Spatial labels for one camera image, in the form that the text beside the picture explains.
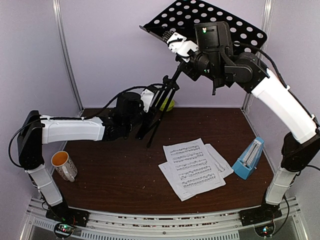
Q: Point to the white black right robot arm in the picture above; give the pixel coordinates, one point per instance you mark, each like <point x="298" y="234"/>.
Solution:
<point x="300" y="145"/>

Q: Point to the sheet music page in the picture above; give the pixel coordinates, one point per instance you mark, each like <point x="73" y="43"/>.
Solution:
<point x="192" y="167"/>
<point x="222" y="165"/>
<point x="182" y="194"/>

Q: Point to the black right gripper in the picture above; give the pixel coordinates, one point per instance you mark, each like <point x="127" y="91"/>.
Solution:
<point x="190" y="71"/>

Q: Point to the black folding music stand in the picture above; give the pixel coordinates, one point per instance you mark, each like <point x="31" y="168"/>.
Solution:
<point x="234" y="41"/>

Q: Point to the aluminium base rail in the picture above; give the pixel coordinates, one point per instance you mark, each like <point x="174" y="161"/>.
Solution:
<point x="219" y="225"/>

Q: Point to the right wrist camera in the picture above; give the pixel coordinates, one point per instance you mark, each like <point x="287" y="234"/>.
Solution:
<point x="179" y="45"/>

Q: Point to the blue metronome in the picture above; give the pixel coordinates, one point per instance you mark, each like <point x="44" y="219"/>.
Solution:
<point x="246" y="164"/>

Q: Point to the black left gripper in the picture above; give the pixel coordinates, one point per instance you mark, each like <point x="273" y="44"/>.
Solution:
<point x="157" y="93"/>

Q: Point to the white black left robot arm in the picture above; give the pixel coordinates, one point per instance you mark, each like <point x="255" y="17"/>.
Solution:
<point x="131" y="110"/>

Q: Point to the white patterned coffee mug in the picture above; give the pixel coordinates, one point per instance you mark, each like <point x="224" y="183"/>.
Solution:
<point x="63" y="164"/>

